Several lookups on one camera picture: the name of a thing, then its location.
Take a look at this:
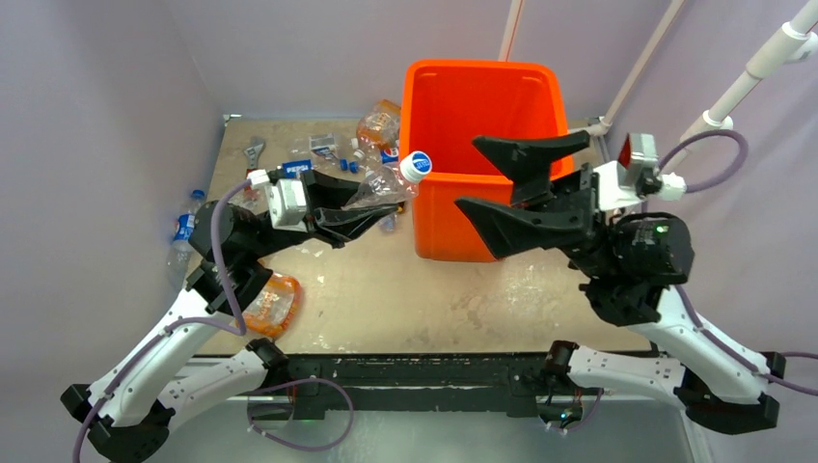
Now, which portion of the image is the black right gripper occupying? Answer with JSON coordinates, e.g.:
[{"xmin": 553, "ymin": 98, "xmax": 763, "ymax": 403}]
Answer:
[{"xmin": 448, "ymin": 129, "xmax": 613, "ymax": 278}]

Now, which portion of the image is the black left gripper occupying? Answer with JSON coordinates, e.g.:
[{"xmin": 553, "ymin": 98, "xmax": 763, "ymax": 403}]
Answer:
[{"xmin": 243, "ymin": 171, "xmax": 396, "ymax": 260}]

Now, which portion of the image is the blue pepsi label bottle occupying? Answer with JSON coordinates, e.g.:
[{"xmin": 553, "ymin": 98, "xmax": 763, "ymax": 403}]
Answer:
[{"xmin": 281, "ymin": 158, "xmax": 316, "ymax": 178}]

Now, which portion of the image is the large clear plastic bottle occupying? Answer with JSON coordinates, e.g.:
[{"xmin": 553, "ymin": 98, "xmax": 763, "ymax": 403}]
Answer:
[{"xmin": 343, "ymin": 150, "xmax": 433, "ymax": 232}]

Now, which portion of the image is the orange plastic bin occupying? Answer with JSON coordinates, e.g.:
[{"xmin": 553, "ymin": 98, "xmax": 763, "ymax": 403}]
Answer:
[{"xmin": 398, "ymin": 60, "xmax": 568, "ymax": 262}]

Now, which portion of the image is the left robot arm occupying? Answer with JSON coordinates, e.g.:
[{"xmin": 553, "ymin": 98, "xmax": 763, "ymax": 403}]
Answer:
[{"xmin": 61, "ymin": 170, "xmax": 398, "ymax": 462}]

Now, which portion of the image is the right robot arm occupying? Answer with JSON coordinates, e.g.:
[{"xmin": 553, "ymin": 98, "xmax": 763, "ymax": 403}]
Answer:
[{"xmin": 455, "ymin": 131, "xmax": 786, "ymax": 435}]

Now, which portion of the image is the orange bottle behind bin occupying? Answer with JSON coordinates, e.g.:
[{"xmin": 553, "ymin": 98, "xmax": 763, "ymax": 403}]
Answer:
[{"xmin": 356, "ymin": 99, "xmax": 401, "ymax": 153}]

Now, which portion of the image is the small label clear bottle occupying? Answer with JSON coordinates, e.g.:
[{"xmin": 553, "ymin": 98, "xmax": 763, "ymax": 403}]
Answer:
[{"xmin": 308, "ymin": 133, "xmax": 339, "ymax": 160}]

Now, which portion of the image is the red adjustable wrench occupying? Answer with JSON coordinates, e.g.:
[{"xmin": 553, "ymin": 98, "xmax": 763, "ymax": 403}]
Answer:
[{"xmin": 242, "ymin": 136, "xmax": 266, "ymax": 172}]

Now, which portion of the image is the crushed orange label bottle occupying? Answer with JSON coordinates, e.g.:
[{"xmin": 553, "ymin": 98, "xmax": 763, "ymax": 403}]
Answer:
[{"xmin": 243, "ymin": 273, "xmax": 304, "ymax": 339}]

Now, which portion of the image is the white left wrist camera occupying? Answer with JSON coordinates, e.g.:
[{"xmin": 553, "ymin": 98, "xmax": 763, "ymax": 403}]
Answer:
[{"xmin": 246, "ymin": 169, "xmax": 309, "ymax": 232}]

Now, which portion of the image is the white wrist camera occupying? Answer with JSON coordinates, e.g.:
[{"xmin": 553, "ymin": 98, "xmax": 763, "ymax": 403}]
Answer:
[
  {"xmin": 593, "ymin": 133, "xmax": 687, "ymax": 212},
  {"xmin": 246, "ymin": 169, "xmax": 309, "ymax": 232}
]

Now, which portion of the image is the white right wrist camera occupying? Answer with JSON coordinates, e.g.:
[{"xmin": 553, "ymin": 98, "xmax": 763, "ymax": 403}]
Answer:
[{"xmin": 593, "ymin": 133, "xmax": 687, "ymax": 212}]

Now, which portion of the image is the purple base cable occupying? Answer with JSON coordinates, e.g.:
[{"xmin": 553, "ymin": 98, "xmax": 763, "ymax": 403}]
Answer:
[{"xmin": 246, "ymin": 374, "xmax": 357, "ymax": 452}]

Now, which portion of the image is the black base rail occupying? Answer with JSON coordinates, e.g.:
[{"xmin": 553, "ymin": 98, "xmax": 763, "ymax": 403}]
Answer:
[{"xmin": 242, "ymin": 339, "xmax": 595, "ymax": 423}]

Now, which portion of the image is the white pvc pipe frame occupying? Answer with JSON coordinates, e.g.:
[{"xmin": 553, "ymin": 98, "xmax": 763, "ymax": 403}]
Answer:
[{"xmin": 501, "ymin": 1, "xmax": 817, "ymax": 175}]

